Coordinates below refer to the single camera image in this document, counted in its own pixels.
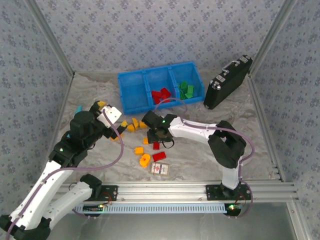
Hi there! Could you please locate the aluminium cross rail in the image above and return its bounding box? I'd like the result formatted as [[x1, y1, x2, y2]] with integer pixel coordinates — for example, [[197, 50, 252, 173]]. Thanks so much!
[[26, 181, 300, 204]]

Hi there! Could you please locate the playing card box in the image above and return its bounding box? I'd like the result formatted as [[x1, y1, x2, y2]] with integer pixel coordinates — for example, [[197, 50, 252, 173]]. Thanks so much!
[[149, 161, 171, 176]]

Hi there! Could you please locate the light blue slotted cable duct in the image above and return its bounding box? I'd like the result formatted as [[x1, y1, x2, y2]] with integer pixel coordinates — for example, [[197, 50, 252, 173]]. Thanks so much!
[[72, 202, 229, 215]]

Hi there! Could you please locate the aluminium upright post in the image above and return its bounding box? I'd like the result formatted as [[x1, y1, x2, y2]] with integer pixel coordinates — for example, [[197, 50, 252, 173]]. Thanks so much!
[[23, 0, 76, 77], [248, 0, 300, 73]]

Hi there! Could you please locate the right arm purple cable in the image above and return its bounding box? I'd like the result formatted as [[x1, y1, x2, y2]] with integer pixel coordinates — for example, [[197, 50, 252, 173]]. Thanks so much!
[[153, 97, 256, 220]]

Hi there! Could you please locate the teal plastic tube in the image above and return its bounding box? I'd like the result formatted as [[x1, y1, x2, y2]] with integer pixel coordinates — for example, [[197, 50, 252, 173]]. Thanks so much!
[[66, 104, 83, 138]]

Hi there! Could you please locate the yellow lego piece with hole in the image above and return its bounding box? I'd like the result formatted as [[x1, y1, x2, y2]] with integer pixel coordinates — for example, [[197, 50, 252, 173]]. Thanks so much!
[[139, 153, 152, 168]]

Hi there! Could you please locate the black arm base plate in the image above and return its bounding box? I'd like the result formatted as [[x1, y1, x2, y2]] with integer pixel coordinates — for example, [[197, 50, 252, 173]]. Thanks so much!
[[72, 184, 119, 202], [205, 184, 252, 201]]

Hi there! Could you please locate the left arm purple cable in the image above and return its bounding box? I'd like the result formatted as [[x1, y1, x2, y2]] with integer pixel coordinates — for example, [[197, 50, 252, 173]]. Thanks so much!
[[4, 108, 125, 240]]

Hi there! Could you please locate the blue three-compartment plastic bin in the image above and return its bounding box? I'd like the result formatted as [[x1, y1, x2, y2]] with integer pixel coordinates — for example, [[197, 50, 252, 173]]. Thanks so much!
[[116, 61, 205, 116]]

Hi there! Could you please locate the right gripper black cable loop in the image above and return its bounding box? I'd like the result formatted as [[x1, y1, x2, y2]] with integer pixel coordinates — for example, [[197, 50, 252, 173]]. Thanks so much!
[[159, 139, 175, 150]]

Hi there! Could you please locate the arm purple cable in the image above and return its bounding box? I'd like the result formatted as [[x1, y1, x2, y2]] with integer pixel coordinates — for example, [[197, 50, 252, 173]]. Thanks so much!
[[153, 97, 256, 220], [4, 108, 125, 240]]

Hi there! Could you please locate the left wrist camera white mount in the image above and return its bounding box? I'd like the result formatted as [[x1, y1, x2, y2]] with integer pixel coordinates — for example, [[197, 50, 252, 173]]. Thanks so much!
[[96, 105, 123, 129]]

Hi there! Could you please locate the aluminium frame leg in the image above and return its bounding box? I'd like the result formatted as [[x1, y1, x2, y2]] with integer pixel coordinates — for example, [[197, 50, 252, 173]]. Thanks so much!
[[286, 201, 310, 240]]

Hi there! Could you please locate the small controller board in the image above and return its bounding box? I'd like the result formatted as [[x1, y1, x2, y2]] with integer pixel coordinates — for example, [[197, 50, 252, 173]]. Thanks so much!
[[224, 202, 244, 217], [82, 204, 104, 213]]

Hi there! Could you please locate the black briefcase with silver latches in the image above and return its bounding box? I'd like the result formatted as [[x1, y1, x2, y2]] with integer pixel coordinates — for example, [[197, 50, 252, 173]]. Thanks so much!
[[203, 54, 253, 111]]

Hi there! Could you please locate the aluminium side rail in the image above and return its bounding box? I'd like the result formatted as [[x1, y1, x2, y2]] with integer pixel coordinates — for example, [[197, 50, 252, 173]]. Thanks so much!
[[246, 71, 287, 182]]

